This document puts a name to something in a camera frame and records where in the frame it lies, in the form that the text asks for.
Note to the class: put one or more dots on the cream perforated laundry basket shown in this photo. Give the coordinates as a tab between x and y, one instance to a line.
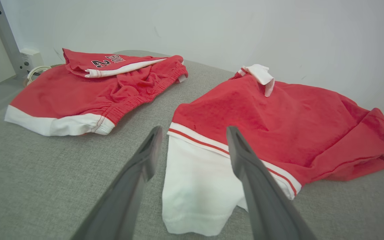
32	72

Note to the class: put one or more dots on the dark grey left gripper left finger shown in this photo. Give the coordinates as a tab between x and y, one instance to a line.
122	203

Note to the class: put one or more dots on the white plastic wall box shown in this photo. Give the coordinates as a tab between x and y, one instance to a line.
32	59

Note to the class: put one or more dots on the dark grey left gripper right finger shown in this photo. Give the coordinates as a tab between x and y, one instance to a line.
268	206

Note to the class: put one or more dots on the grey metal frame post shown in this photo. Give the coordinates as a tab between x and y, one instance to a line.
5	36

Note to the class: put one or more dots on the red white jersey shorts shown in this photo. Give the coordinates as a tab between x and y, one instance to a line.
62	93

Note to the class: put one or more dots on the red white jersey shirt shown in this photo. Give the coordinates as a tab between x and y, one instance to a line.
278	116

